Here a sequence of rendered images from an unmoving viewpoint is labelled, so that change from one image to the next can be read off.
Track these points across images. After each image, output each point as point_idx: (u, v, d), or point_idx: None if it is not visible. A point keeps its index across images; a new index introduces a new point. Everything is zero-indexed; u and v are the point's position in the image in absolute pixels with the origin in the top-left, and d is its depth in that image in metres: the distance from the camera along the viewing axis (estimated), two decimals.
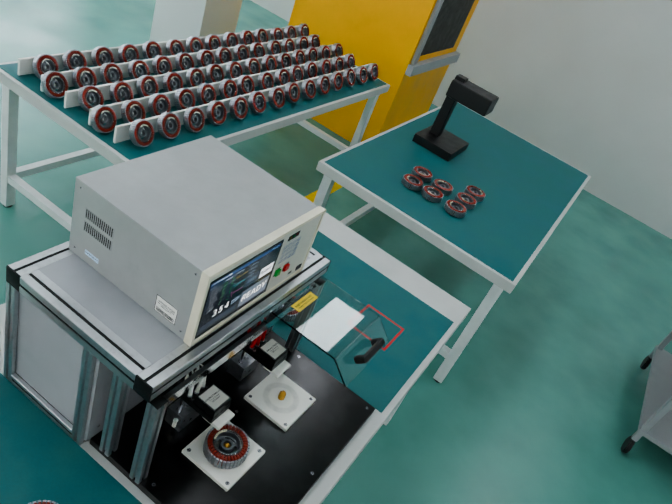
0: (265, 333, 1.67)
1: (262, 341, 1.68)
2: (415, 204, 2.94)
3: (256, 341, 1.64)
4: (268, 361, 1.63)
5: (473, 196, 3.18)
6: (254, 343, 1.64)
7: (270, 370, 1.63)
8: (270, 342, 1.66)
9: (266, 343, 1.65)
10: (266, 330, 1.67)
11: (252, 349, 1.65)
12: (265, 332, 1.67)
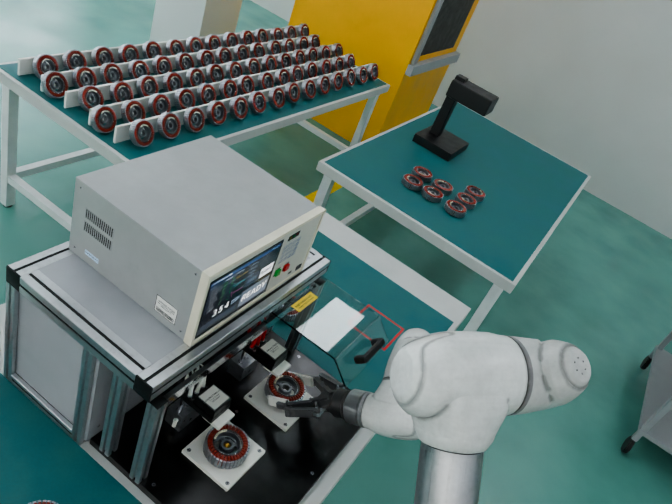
0: (265, 333, 1.67)
1: (262, 341, 1.68)
2: (415, 204, 2.94)
3: (256, 341, 1.64)
4: (268, 361, 1.63)
5: (473, 196, 3.18)
6: (254, 343, 1.64)
7: (270, 370, 1.63)
8: (270, 342, 1.66)
9: (266, 343, 1.65)
10: (266, 330, 1.67)
11: (252, 349, 1.65)
12: (265, 332, 1.67)
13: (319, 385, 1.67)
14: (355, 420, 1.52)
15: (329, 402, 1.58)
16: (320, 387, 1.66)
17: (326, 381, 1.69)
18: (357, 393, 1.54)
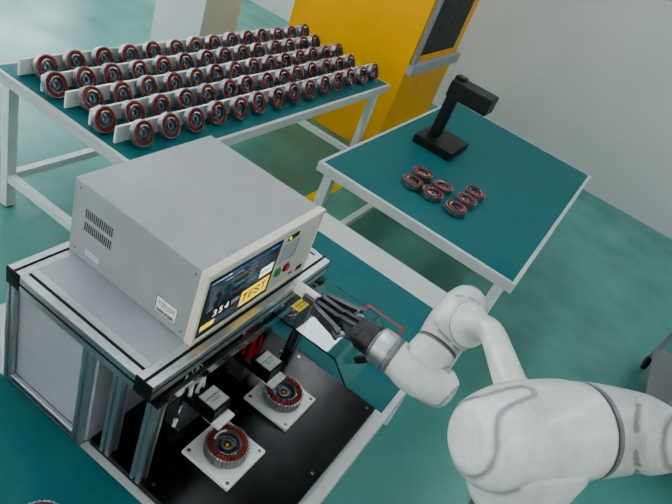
0: (260, 345, 1.70)
1: (257, 353, 1.71)
2: (415, 204, 2.94)
3: (251, 353, 1.66)
4: (263, 373, 1.66)
5: (473, 196, 3.18)
6: (249, 355, 1.66)
7: (265, 382, 1.66)
8: (265, 354, 1.69)
9: (261, 355, 1.68)
10: (261, 342, 1.70)
11: (248, 361, 1.68)
12: (260, 344, 1.70)
13: (334, 308, 1.44)
14: (379, 363, 1.36)
15: (355, 331, 1.40)
16: (335, 310, 1.44)
17: (339, 304, 1.46)
18: (392, 336, 1.37)
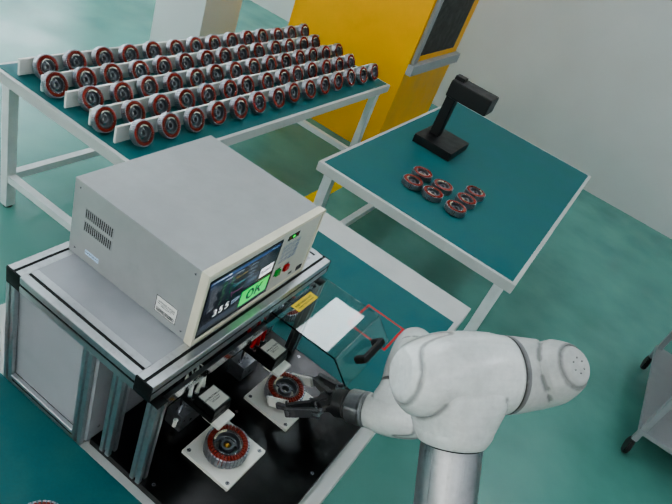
0: (265, 333, 1.67)
1: (262, 341, 1.68)
2: (415, 204, 2.94)
3: (256, 341, 1.64)
4: (268, 361, 1.63)
5: (473, 196, 3.18)
6: (254, 343, 1.64)
7: (270, 370, 1.63)
8: (270, 342, 1.66)
9: (266, 343, 1.65)
10: (266, 330, 1.67)
11: (252, 349, 1.65)
12: (265, 332, 1.67)
13: (318, 385, 1.67)
14: (355, 420, 1.52)
15: (328, 402, 1.58)
16: (319, 387, 1.67)
17: (325, 381, 1.69)
18: (356, 393, 1.55)
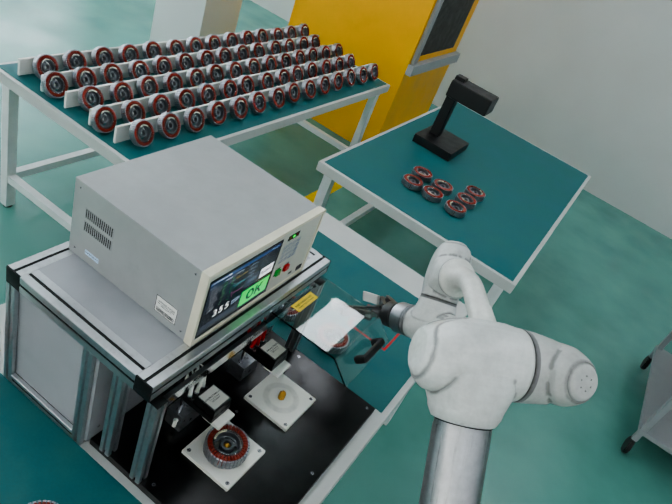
0: (265, 333, 1.67)
1: (262, 341, 1.68)
2: (415, 204, 2.94)
3: (256, 341, 1.64)
4: (268, 361, 1.63)
5: (473, 196, 3.18)
6: (254, 343, 1.64)
7: (270, 370, 1.63)
8: (270, 342, 1.66)
9: (266, 343, 1.65)
10: (266, 330, 1.67)
11: (252, 349, 1.65)
12: (265, 332, 1.67)
13: (381, 301, 1.84)
14: (397, 325, 1.67)
15: (380, 310, 1.75)
16: (381, 303, 1.84)
17: (389, 301, 1.86)
18: (405, 304, 1.70)
